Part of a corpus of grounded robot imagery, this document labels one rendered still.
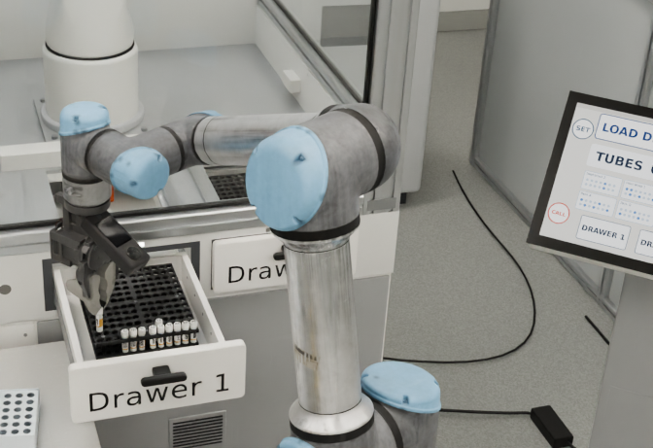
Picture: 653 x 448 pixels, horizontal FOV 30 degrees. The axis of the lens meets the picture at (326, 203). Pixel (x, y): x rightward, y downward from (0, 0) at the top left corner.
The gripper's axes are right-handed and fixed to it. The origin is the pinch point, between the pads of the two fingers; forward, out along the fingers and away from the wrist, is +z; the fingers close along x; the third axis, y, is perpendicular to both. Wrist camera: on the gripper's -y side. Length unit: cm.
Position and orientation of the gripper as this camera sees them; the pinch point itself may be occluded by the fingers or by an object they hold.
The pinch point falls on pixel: (101, 307)
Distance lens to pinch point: 204.1
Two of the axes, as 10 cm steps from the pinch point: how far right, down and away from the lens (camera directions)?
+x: -5.0, 4.0, -7.7
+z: -0.6, 8.7, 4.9
